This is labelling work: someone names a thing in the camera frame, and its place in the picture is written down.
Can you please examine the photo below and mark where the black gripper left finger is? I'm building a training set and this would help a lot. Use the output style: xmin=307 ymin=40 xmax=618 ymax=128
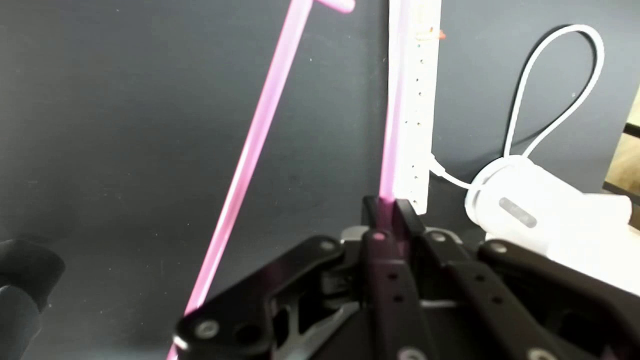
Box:
xmin=361 ymin=197 xmax=431 ymax=360

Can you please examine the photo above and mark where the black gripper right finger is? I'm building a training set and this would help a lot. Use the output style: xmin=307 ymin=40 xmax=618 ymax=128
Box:
xmin=394 ymin=201 xmax=579 ymax=360

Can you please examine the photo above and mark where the pink clothes hanger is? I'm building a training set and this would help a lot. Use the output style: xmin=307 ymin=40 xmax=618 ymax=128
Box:
xmin=166 ymin=0 xmax=408 ymax=360

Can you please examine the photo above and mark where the white power adapter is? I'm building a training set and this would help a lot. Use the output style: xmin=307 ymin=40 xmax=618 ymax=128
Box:
xmin=463 ymin=157 xmax=640 ymax=294

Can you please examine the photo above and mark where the white power strip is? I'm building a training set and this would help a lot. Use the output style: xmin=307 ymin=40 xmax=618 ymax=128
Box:
xmin=380 ymin=0 xmax=442 ymax=215

